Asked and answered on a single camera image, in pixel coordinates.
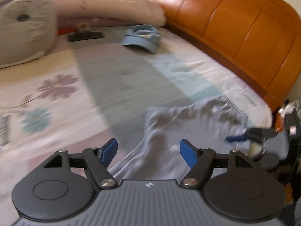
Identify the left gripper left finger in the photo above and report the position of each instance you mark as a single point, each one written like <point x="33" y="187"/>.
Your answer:
<point x="65" y="184"/>

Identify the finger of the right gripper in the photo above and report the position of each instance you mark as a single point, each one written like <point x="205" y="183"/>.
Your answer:
<point x="254" y="134"/>
<point x="267" y="160"/>

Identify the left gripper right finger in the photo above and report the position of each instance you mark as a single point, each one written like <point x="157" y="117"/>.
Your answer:
<point x="232" y="185"/>

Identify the grey-blue pants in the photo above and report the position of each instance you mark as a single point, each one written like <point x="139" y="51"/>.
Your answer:
<point x="204" y="124"/>

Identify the wooden headboard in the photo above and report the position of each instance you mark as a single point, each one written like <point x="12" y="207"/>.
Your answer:
<point x="247" y="50"/>

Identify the patchwork bed sheet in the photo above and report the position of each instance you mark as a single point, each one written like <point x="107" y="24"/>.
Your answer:
<point x="82" y="94"/>

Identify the blue baseball cap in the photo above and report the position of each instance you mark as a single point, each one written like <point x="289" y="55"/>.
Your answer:
<point x="143" y="35"/>

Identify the black phone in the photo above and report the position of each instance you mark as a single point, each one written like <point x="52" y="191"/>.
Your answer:
<point x="77" y="36"/>

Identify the orange red object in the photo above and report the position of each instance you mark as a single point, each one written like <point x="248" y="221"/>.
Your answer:
<point x="62" y="32"/>

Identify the grey cat face cushion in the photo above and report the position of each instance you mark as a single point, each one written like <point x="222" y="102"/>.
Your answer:
<point x="28" y="30"/>

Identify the pink folded quilt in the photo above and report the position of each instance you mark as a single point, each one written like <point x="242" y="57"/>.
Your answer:
<point x="108" y="13"/>

